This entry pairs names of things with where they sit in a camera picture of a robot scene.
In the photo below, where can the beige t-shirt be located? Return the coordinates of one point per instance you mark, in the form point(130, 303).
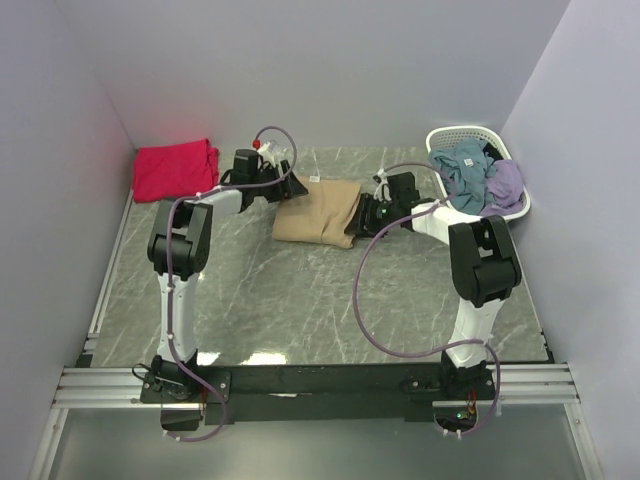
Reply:
point(321, 216)

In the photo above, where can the blue t-shirt in basket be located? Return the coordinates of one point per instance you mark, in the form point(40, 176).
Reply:
point(466, 166)

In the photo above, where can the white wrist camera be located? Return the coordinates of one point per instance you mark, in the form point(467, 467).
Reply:
point(382, 192)
point(270, 151)

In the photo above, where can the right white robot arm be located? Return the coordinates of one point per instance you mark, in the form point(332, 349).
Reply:
point(483, 262)

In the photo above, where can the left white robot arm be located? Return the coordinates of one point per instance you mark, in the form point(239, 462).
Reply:
point(179, 249)

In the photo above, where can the aluminium frame rail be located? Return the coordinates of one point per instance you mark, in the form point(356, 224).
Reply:
point(263, 302)

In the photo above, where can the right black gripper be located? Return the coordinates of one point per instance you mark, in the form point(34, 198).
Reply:
point(366, 205)

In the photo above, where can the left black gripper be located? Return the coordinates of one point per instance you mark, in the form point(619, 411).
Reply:
point(289, 188)

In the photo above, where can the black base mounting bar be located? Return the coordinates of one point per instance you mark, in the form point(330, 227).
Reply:
point(407, 391)

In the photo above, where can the white laundry basket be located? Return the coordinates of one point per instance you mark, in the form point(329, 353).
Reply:
point(446, 137)

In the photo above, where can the folded red t-shirt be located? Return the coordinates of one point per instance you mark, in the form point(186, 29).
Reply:
point(174, 171)

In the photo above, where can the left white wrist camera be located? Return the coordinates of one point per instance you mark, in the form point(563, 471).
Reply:
point(270, 151)

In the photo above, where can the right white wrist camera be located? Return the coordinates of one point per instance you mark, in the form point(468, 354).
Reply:
point(382, 192)

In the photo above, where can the purple t-shirt in basket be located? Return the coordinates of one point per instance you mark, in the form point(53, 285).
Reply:
point(506, 187)

